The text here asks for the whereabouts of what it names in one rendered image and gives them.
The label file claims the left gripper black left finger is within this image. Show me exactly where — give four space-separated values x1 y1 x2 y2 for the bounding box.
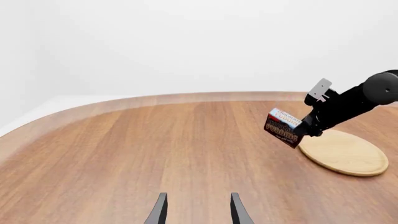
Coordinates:
143 192 169 224

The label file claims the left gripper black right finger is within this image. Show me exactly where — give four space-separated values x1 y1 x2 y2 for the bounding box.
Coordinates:
230 192 256 224

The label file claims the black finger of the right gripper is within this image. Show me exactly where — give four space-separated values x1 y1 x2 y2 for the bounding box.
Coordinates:
293 121 309 136

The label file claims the small grey plate on stalk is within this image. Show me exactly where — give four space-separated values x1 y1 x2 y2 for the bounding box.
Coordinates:
308 77 333 103

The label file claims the round pale wooden plate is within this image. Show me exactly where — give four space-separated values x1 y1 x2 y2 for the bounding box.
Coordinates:
298 129 390 177

